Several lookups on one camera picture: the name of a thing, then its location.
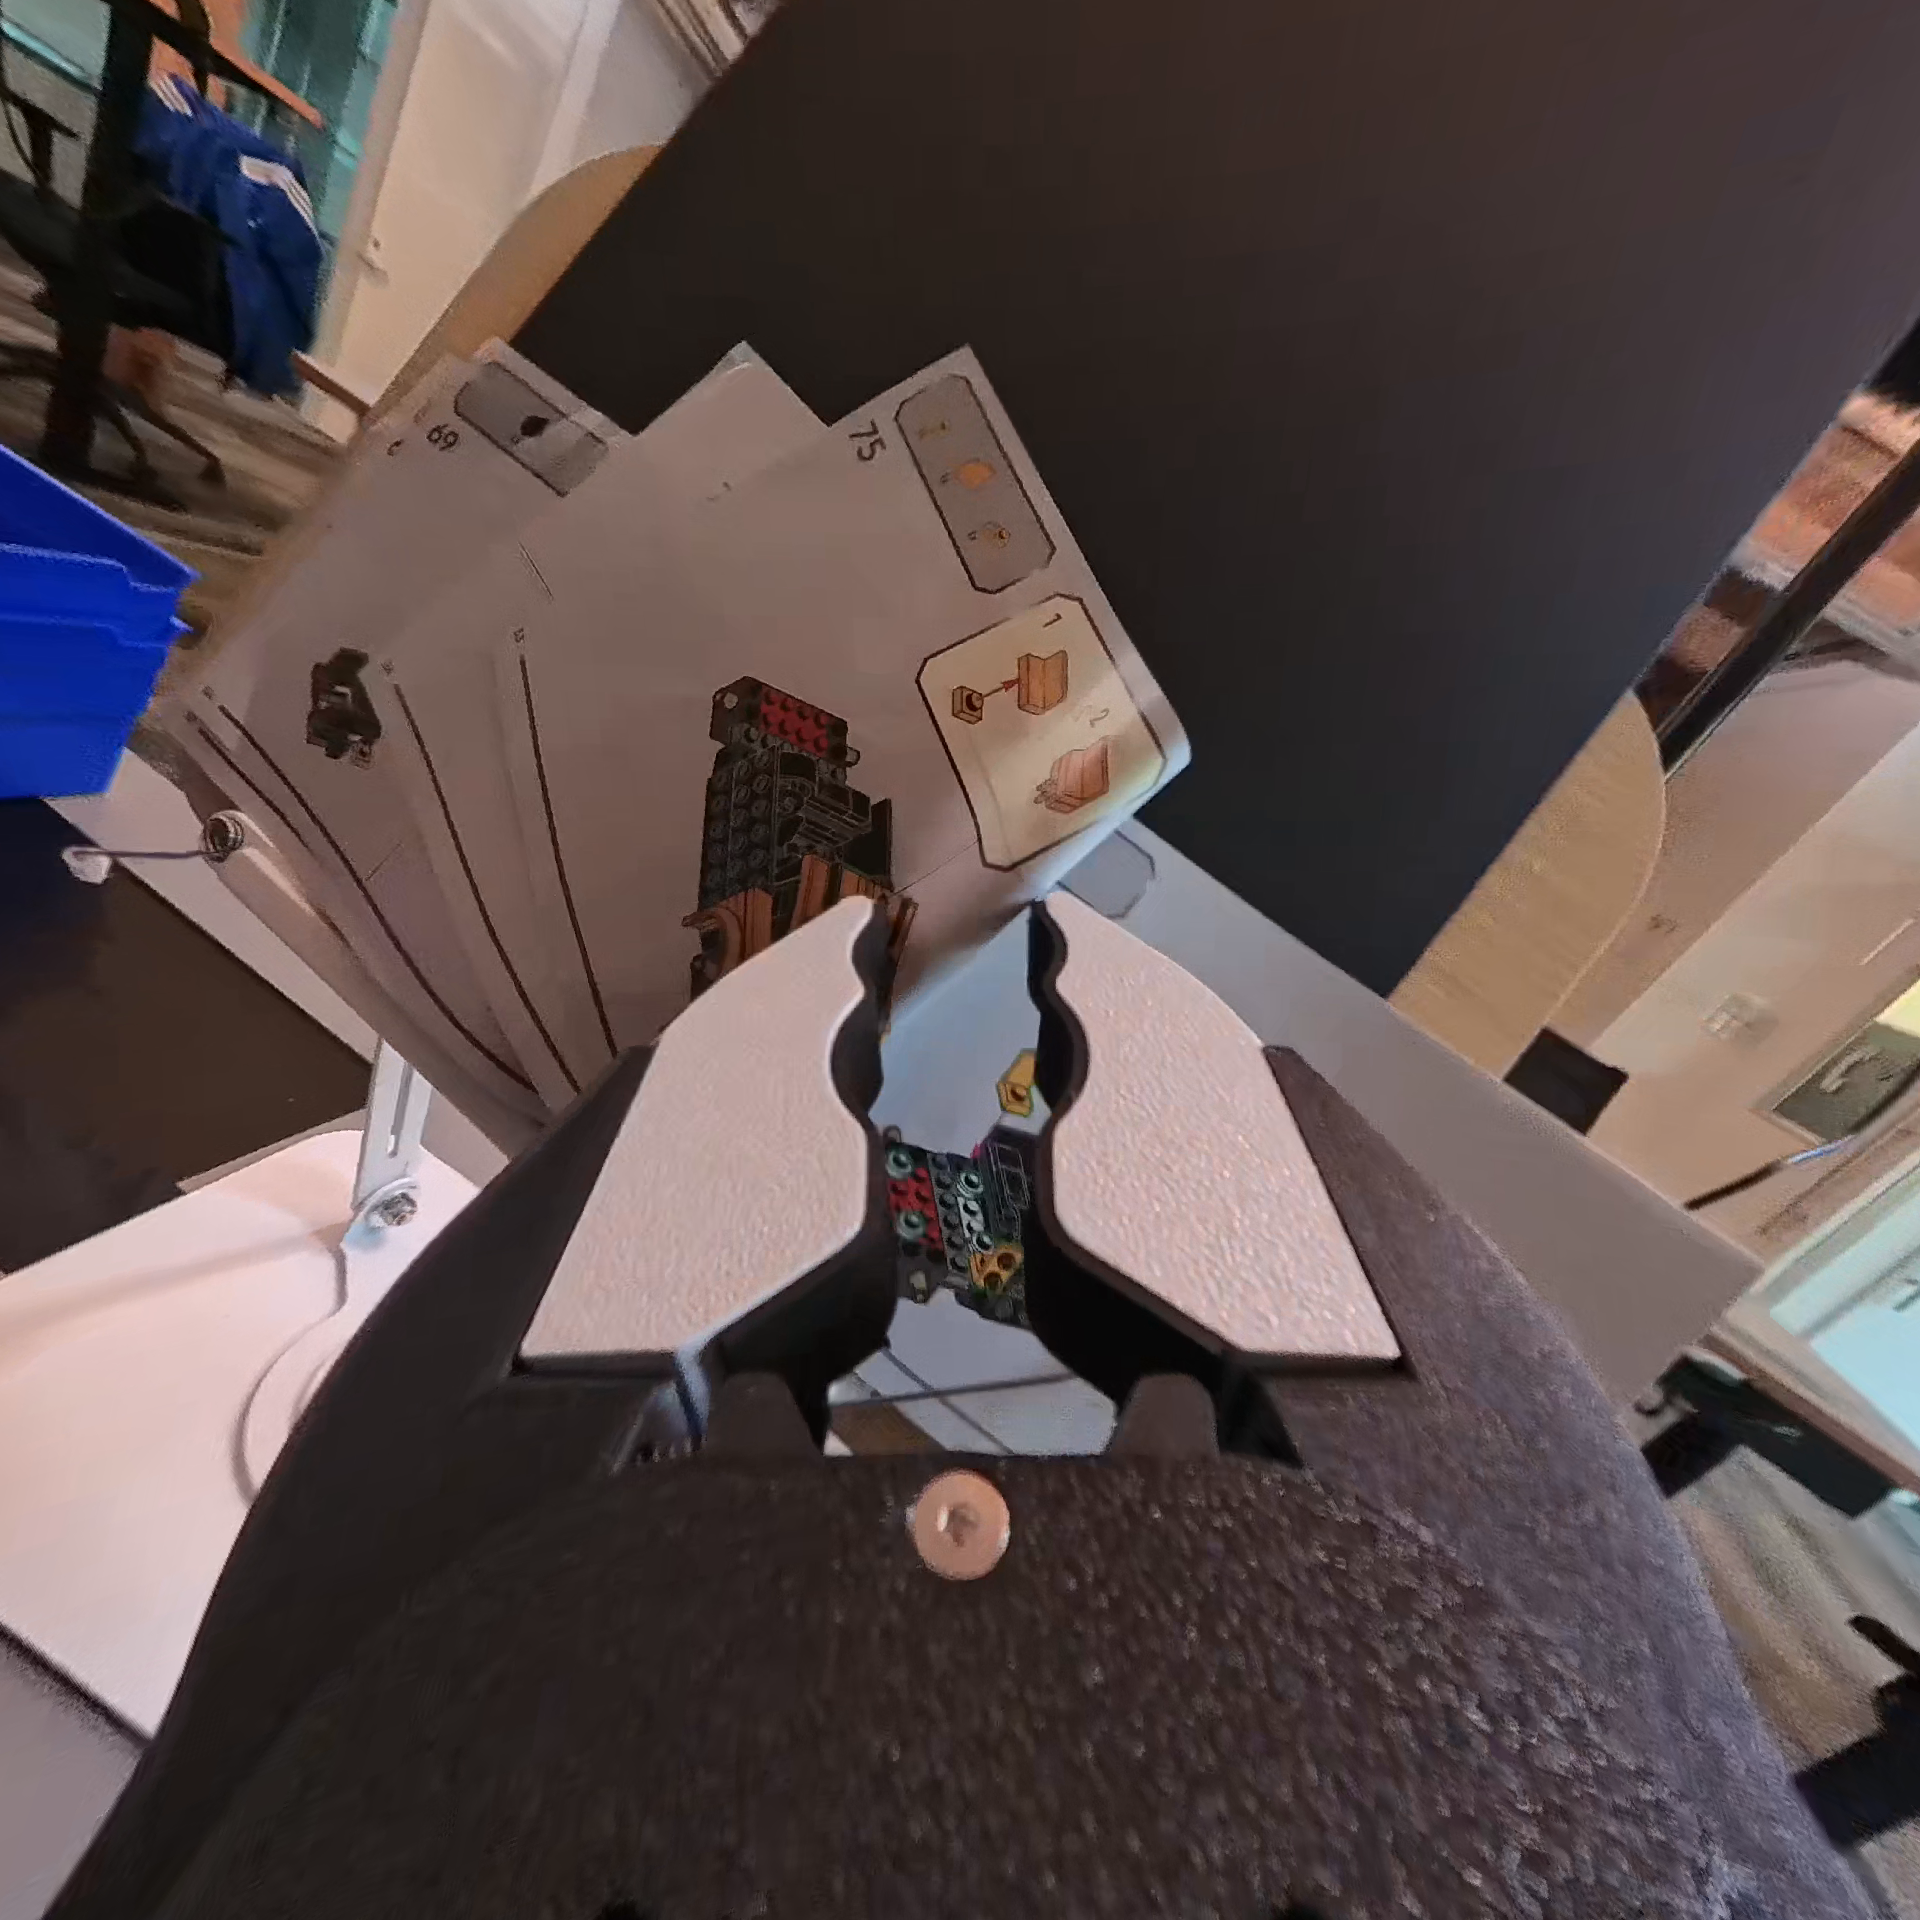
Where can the black partition panel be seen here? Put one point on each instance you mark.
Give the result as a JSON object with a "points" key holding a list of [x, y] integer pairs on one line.
{"points": [[1200, 375]]}

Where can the blue plastic bin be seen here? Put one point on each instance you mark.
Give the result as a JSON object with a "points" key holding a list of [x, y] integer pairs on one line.
{"points": [[73, 646]]}

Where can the black office chair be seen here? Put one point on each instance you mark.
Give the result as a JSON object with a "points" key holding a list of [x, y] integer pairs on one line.
{"points": [[30, 225]]}

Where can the open lego instruction booklet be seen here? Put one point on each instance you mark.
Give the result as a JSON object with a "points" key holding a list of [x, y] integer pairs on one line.
{"points": [[674, 601]]}

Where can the blue jacket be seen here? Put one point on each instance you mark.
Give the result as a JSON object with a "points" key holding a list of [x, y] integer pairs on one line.
{"points": [[227, 192]]}

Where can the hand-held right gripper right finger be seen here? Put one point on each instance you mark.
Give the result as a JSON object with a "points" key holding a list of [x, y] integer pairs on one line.
{"points": [[1214, 1199]]}

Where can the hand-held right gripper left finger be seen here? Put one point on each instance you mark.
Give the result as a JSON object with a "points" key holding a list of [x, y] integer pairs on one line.
{"points": [[720, 1168]]}

